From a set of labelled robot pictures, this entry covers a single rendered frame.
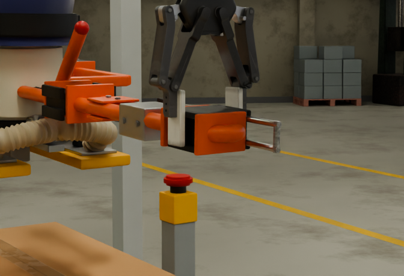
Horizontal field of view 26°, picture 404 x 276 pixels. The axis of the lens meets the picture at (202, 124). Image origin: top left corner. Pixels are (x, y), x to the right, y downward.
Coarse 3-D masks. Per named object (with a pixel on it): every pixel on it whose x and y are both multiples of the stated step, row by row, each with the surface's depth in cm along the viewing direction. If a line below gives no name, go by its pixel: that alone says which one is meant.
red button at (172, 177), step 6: (168, 174) 210; (174, 174) 210; (180, 174) 210; (186, 174) 210; (168, 180) 207; (174, 180) 206; (180, 180) 206; (186, 180) 206; (192, 180) 209; (174, 186) 208; (180, 186) 207; (174, 192) 208; (180, 192) 208
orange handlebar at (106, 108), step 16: (96, 80) 172; (112, 80) 174; (128, 80) 176; (32, 96) 146; (112, 96) 132; (96, 112) 128; (112, 112) 124; (160, 128) 114; (224, 128) 105; (240, 128) 107
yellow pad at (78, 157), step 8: (64, 144) 161; (72, 144) 160; (80, 144) 159; (32, 152) 166; (40, 152) 163; (48, 152) 160; (56, 152) 157; (64, 152) 156; (72, 152) 155; (80, 152) 153; (88, 152) 153; (96, 152) 154; (104, 152) 155; (112, 152) 156; (120, 152) 157; (56, 160) 158; (64, 160) 155; (72, 160) 152; (80, 160) 150; (88, 160) 150; (96, 160) 151; (104, 160) 152; (112, 160) 153; (120, 160) 154; (128, 160) 155; (80, 168) 150; (88, 168) 151
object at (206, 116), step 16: (192, 112) 107; (208, 112) 107; (224, 112) 107; (240, 112) 108; (192, 128) 108; (208, 128) 106; (192, 144) 108; (208, 144) 106; (224, 144) 107; (240, 144) 109
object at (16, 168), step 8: (0, 160) 144; (8, 160) 145; (16, 160) 145; (0, 168) 141; (8, 168) 142; (16, 168) 143; (24, 168) 144; (0, 176) 141; (8, 176) 142; (16, 176) 143
